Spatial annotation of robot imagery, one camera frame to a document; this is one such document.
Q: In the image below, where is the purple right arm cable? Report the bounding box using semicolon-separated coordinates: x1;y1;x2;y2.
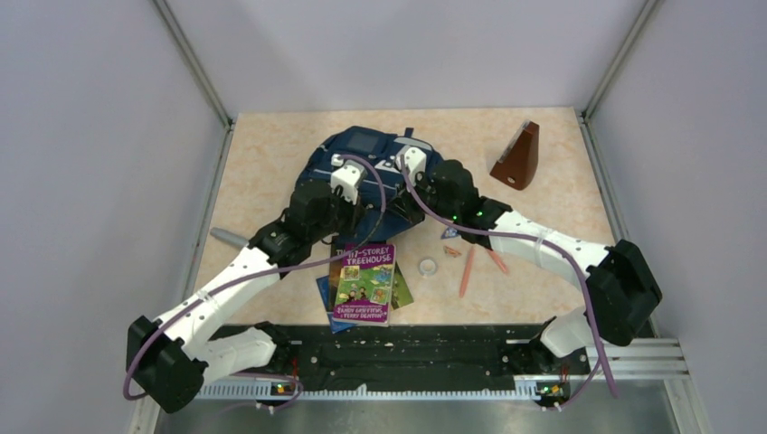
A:
400;166;620;409

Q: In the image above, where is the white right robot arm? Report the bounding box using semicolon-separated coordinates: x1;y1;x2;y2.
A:
398;156;662;373

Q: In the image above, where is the aluminium frame rail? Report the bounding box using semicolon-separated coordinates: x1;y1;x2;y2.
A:
196;339;688;401

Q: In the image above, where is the navy blue student backpack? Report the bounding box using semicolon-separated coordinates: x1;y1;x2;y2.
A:
295;126;444;244

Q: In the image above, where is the purple Treehouse book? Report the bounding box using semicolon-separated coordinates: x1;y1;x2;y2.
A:
332;244;396;326

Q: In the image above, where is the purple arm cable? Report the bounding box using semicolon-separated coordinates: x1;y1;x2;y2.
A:
122;154;388;402
400;166;620;409

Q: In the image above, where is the blue Animal Farm book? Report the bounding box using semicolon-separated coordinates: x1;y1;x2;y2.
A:
316;276;355;334

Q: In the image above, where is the orange pen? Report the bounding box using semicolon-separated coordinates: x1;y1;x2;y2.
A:
459;247;476;298
486;249;509;275

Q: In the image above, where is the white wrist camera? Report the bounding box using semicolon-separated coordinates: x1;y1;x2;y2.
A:
329;154;368;205
395;146;428;177

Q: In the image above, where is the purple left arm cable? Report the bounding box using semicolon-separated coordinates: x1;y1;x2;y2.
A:
122;154;388;402

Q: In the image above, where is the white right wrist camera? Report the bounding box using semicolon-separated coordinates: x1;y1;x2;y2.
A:
395;146;428;177

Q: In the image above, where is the clear tape roll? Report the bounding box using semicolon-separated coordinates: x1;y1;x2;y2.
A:
418;258;439;277

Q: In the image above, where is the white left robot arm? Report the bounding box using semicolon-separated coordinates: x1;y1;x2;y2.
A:
123;179;365;413

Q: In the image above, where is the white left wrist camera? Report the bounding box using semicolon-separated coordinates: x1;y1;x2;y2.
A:
329;154;368;205

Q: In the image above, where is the brown wooden metronome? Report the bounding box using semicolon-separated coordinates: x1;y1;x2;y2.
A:
489;120;540;191

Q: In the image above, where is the green dark cover book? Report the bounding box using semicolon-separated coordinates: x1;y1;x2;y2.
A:
328;236;414;310

